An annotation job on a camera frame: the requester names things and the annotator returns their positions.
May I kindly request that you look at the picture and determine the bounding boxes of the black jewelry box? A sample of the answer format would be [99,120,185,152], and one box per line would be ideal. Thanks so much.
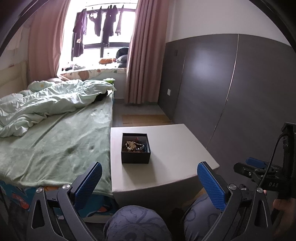
[121,133,151,164]

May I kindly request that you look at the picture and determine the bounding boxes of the person's right hand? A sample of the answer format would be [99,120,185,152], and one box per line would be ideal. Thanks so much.
[273,198,295,240]

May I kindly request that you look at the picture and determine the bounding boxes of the right knee patterned trousers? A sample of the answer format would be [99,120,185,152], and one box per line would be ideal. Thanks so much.
[183,193,221,240]

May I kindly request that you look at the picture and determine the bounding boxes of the knee patterned trousers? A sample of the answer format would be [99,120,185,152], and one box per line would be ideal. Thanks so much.
[103,205,171,240]
[183,193,221,240]

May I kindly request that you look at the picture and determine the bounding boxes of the green bed sheet mattress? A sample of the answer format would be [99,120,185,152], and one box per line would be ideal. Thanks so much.
[1,94,113,197]

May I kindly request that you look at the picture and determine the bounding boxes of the left knee patterned trousers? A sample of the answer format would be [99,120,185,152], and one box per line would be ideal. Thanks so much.
[103,205,171,240]

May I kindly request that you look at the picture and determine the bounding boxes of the white side table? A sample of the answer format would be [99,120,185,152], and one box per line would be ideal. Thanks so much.
[110,124,219,209]

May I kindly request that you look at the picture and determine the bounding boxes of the butterfly hair clip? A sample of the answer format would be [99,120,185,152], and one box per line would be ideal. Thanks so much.
[125,141,143,151]

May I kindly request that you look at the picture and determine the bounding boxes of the light green duvet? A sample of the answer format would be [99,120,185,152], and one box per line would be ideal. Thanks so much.
[1,79,116,138]

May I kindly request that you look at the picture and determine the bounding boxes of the flattened cardboard on floor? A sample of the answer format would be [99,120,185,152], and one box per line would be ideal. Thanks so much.
[122,114,171,127]

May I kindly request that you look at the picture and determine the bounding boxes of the light green pillow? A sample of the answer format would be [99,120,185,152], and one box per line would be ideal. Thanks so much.
[28,80,55,92]

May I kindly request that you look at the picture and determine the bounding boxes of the green tissue box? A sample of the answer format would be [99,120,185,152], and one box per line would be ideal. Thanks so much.
[103,78,115,85]

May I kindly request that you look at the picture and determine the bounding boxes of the right pink curtain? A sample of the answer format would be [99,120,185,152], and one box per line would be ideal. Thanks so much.
[125,0,170,104]

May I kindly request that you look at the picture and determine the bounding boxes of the pink curtain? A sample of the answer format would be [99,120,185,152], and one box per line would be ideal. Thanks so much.
[125,0,170,104]
[28,0,70,82]

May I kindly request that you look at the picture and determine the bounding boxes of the patterned window seat cushion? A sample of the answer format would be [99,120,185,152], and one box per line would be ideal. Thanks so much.
[60,68,126,81]

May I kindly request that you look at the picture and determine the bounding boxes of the orange plush toy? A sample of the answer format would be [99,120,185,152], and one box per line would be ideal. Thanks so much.
[99,58,116,65]

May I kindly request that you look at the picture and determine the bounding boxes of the dark cushion on sill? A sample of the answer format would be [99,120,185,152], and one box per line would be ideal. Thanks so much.
[116,47,129,68]

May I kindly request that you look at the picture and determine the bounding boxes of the left pink curtain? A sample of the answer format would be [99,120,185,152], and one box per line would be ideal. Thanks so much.
[28,0,70,82]

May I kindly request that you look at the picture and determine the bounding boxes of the dark hanging shirt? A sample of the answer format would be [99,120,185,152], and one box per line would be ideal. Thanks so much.
[72,9,87,58]

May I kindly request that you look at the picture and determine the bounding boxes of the dark hanging trousers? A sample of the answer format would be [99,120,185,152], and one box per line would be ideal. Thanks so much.
[102,5,118,46]

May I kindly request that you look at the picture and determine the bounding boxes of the black cable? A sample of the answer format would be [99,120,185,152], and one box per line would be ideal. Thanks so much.
[257,133,286,188]

